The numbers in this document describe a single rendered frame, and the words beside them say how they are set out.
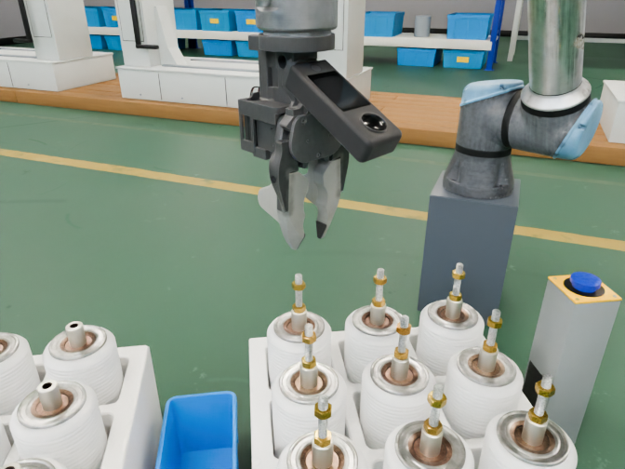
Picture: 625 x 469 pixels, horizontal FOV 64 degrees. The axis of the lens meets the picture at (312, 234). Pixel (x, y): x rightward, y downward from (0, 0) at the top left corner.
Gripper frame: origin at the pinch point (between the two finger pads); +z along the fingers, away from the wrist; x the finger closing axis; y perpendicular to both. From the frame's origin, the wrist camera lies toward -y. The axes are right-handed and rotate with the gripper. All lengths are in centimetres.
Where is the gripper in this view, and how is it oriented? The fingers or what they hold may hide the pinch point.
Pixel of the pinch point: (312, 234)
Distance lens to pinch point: 54.2
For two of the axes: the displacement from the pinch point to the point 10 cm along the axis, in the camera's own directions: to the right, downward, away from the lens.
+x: -7.2, 3.1, -6.2
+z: 0.0, 9.0, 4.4
